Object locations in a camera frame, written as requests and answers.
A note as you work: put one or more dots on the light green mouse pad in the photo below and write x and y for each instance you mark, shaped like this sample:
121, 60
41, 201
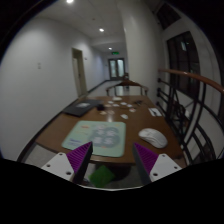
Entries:
108, 138

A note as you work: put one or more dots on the dark window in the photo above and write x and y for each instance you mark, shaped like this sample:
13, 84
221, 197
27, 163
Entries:
183, 56

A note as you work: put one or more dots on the green exit sign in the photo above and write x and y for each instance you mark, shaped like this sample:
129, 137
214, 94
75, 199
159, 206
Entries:
115, 53

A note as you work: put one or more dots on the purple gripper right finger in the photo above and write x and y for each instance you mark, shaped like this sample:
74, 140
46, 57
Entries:
152, 166

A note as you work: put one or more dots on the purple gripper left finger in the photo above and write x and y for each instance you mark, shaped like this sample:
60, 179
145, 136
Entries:
71, 166

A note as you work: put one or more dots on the wooden handrail with black railing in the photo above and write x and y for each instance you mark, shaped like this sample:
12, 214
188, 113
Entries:
191, 105

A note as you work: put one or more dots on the side doorway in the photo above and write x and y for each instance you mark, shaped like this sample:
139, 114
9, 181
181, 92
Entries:
79, 73

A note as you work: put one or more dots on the dark grey laptop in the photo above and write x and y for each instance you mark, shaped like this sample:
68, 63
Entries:
80, 108

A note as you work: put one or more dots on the green object under table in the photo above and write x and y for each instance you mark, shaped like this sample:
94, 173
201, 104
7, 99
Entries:
101, 177

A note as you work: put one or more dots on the small black box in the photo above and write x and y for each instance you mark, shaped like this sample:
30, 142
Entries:
100, 107

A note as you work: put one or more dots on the double door at corridor end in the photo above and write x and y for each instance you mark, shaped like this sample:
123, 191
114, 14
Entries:
116, 68

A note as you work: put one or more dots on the wooden chair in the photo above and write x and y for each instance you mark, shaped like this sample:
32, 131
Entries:
128, 83

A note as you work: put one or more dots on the white computer mouse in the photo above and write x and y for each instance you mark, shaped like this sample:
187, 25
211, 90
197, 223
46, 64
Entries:
154, 137

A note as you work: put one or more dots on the white paper booklet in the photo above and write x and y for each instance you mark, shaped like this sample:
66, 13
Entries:
155, 112

